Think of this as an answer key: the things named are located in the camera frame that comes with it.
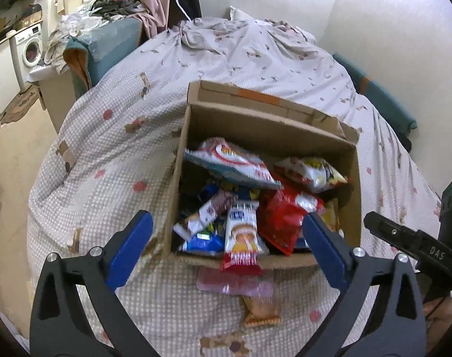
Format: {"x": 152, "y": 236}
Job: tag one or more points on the white yellow cartoon snack bag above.
{"x": 314, "y": 173}

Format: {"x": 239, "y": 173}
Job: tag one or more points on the blue snack bag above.
{"x": 211, "y": 240}

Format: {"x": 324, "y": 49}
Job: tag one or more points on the pile of dark clothes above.
{"x": 108, "y": 9}

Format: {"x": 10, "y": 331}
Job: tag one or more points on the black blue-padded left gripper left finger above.
{"x": 59, "y": 326}

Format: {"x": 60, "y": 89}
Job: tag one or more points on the teal sofa armrest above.
{"x": 90, "y": 56}

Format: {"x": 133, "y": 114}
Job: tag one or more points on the brown cardboard box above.
{"x": 273, "y": 128}

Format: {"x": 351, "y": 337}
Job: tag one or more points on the white washing machine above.
{"x": 26, "y": 48}

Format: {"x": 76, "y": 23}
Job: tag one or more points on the person's right hand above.
{"x": 438, "y": 314}

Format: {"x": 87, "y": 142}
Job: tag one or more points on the white brown triangle crisp packet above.
{"x": 206, "y": 214}

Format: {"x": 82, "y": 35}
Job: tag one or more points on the teal mattress edge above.
{"x": 401, "y": 121}

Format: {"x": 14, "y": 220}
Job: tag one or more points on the white red Oishi snack bag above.
{"x": 230, "y": 162}

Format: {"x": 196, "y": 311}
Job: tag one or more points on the brown peanut snack bag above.
{"x": 261, "y": 311}

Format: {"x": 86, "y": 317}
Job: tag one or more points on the white red rice cake packet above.
{"x": 242, "y": 242}

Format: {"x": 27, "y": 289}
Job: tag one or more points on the patterned floor rug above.
{"x": 20, "y": 105}

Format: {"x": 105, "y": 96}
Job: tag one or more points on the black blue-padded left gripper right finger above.
{"x": 396, "y": 324}

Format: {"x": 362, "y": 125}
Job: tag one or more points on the checkered strawberry bed sheet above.
{"x": 115, "y": 155}

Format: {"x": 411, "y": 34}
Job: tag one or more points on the pink snack packet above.
{"x": 213, "y": 280}

